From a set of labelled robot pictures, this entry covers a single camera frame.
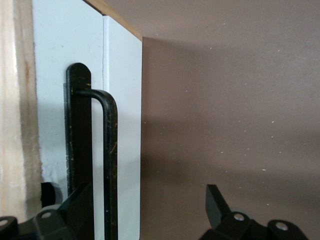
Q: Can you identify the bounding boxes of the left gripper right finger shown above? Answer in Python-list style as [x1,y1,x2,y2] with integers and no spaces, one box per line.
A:
[199,183,308,240]

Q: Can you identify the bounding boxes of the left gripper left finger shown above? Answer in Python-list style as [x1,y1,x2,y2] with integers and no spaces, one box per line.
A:
[0,181,96,240]

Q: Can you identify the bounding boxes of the black metal drawer handle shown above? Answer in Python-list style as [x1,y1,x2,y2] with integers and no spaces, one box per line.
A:
[63,62,119,240]

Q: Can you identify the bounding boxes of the white-fronted wooden drawer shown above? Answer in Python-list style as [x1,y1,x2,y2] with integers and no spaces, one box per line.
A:
[31,0,105,240]

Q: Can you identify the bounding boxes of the wooden drawer cabinet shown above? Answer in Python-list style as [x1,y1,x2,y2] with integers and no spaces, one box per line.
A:
[0,0,143,240]

